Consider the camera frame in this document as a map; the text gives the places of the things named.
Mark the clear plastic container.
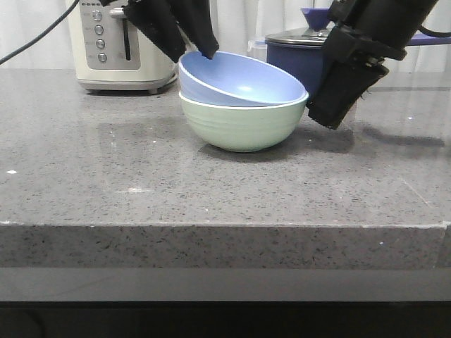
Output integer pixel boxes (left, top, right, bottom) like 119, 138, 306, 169
247, 37, 267, 62

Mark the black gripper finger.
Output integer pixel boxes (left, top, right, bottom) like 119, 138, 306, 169
307, 59, 389, 130
166, 0, 219, 59
123, 0, 186, 63

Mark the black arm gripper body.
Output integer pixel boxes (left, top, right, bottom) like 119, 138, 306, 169
322, 1, 407, 72

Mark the blue saucepan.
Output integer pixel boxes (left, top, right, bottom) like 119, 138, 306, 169
265, 33, 451, 96

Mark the cream toaster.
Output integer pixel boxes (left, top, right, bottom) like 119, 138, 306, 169
68, 1, 177, 93

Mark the blue bowl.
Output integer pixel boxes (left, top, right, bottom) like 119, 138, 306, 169
178, 51, 309, 107

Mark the black cable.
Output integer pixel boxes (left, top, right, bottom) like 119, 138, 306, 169
0, 0, 80, 65

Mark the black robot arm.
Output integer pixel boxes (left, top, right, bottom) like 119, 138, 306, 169
123, 1, 436, 129

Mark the green bowl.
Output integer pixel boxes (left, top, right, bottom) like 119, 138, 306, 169
179, 93, 309, 153

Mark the white curtain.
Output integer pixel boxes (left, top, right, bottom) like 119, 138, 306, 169
1, 1, 450, 73

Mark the glass pot lid blue knob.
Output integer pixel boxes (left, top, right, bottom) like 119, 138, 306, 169
265, 8, 330, 46

